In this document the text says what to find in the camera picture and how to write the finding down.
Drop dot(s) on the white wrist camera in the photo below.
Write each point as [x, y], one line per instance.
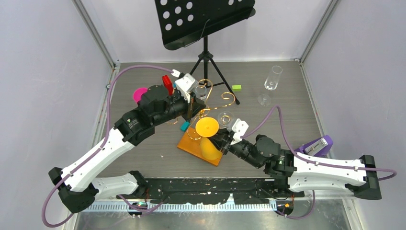
[239, 128]
[185, 84]

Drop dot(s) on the black music stand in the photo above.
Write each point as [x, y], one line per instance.
[185, 22]

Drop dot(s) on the light green toy block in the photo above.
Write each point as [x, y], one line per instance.
[236, 88]

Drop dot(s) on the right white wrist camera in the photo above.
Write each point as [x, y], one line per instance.
[239, 128]

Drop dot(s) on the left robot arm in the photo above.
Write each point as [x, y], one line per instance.
[79, 185]

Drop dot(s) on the teal toy block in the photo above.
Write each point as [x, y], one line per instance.
[185, 125]

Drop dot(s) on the orange plastic goblet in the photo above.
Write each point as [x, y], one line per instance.
[205, 128]

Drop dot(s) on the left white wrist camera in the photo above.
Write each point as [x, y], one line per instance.
[185, 84]

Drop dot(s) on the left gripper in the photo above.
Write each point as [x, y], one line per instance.
[192, 108]

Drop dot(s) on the tall clear flute glass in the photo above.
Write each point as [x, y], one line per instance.
[270, 84]

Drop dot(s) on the purple tape dispenser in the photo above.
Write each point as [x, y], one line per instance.
[318, 148]

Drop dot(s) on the gold wine glass rack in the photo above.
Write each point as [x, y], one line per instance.
[195, 140]

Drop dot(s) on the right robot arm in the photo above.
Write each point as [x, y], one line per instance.
[297, 172]

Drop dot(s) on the pink plastic goblet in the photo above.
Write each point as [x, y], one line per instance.
[138, 94]

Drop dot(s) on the small clear wine glass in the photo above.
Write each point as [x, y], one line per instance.
[201, 92]

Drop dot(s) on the clear stemless wine glass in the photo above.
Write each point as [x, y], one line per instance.
[225, 119]

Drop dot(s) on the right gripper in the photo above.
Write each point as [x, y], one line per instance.
[221, 142]

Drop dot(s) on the red toy block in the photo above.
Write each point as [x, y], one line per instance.
[168, 84]

